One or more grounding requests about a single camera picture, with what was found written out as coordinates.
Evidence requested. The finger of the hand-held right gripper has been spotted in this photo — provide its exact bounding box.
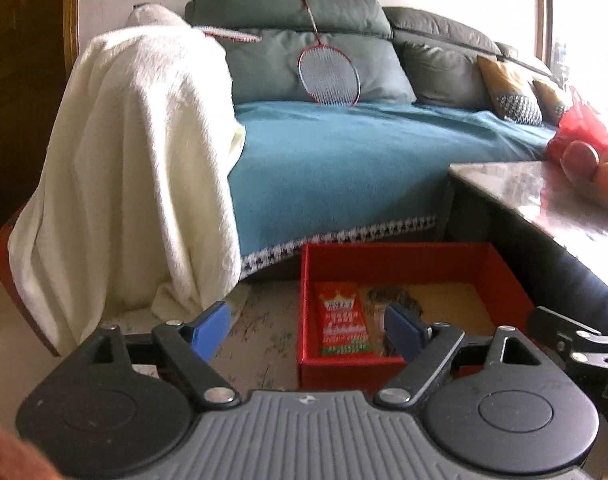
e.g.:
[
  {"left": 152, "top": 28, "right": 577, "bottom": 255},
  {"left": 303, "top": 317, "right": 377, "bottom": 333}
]
[{"left": 528, "top": 306, "right": 608, "bottom": 368}]

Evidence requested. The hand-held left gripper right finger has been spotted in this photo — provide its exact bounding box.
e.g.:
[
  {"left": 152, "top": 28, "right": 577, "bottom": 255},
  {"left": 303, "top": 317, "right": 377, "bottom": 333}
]
[{"left": 375, "top": 302, "right": 546, "bottom": 407}]

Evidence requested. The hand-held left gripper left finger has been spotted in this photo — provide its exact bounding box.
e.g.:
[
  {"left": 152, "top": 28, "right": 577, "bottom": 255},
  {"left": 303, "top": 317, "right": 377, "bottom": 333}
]
[{"left": 86, "top": 301, "right": 241, "bottom": 408}]

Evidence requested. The red cardboard box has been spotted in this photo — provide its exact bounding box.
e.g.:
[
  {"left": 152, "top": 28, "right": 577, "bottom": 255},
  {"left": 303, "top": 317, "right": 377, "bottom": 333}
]
[{"left": 298, "top": 241, "right": 550, "bottom": 396}]

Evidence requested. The dark patterned snack packet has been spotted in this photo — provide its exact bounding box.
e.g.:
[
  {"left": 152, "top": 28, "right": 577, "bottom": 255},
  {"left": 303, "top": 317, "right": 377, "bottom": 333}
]
[{"left": 366, "top": 285, "right": 425, "bottom": 357}]

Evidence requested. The patterned floor mat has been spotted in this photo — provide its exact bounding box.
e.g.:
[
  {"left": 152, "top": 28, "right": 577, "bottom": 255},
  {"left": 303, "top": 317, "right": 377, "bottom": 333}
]
[{"left": 204, "top": 280, "right": 305, "bottom": 392}]

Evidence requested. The red green snack packet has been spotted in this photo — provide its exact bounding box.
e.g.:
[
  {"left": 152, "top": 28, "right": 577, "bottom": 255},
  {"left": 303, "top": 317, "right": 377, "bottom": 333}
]
[{"left": 311, "top": 281, "right": 375, "bottom": 358}]

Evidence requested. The marble-top coffee table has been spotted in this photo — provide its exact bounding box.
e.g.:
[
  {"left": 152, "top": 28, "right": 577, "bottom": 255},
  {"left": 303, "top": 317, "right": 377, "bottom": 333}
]
[{"left": 444, "top": 160, "right": 608, "bottom": 307}]

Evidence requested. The teal sofa cushion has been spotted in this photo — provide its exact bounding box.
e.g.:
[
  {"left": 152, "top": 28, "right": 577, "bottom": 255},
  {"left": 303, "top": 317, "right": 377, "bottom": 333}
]
[{"left": 226, "top": 101, "right": 560, "bottom": 282}]

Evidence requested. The white fluffy blanket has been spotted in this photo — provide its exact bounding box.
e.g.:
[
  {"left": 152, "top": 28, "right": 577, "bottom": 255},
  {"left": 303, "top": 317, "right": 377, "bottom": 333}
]
[{"left": 8, "top": 4, "right": 247, "bottom": 357}]

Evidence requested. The red plastic bag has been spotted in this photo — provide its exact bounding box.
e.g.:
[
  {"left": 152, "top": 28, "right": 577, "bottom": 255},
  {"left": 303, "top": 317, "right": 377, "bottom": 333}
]
[{"left": 546, "top": 87, "right": 608, "bottom": 162}]

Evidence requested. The small yellow patterned pillow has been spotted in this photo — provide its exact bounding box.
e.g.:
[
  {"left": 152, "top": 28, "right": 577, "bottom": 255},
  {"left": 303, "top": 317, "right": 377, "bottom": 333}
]
[{"left": 533, "top": 79, "right": 572, "bottom": 126}]

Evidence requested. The reddish brown fuzzy cloth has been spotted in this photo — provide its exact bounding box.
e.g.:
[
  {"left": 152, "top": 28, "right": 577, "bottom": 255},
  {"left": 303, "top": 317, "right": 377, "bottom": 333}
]
[{"left": 0, "top": 420, "right": 60, "bottom": 480}]

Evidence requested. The large yellow patterned pillow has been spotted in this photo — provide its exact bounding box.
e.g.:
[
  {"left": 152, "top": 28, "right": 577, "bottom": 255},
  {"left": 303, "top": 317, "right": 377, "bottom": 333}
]
[{"left": 476, "top": 55, "right": 544, "bottom": 127}]

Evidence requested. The grey back cushion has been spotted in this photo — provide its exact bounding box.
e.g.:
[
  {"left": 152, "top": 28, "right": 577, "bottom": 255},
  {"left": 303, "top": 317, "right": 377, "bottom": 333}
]
[{"left": 401, "top": 41, "right": 500, "bottom": 111}]

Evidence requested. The large green back cushion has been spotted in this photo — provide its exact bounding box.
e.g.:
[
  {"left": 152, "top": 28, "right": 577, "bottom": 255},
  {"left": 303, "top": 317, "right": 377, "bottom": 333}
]
[{"left": 224, "top": 29, "right": 417, "bottom": 107}]

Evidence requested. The window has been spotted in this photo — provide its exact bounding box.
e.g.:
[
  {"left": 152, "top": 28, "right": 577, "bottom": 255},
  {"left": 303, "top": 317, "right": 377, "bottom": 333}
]
[{"left": 536, "top": 0, "right": 608, "bottom": 111}]

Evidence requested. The red flat badminton racket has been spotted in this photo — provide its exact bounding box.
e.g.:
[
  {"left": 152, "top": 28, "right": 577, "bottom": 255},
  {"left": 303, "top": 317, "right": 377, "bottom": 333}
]
[{"left": 191, "top": 25, "right": 262, "bottom": 44}]

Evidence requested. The grey-green leather sofa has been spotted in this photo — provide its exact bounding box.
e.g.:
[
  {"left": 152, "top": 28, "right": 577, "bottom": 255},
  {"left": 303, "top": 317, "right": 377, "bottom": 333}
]
[{"left": 184, "top": 0, "right": 567, "bottom": 271}]

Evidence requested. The dark wooden cabinet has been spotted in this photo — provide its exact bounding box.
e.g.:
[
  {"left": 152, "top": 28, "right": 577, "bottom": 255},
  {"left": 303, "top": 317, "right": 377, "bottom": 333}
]
[{"left": 0, "top": 0, "right": 80, "bottom": 241}]

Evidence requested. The long green headrest cushion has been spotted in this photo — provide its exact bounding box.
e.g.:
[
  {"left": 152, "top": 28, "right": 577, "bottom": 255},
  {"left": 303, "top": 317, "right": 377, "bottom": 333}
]
[{"left": 185, "top": 0, "right": 395, "bottom": 40}]

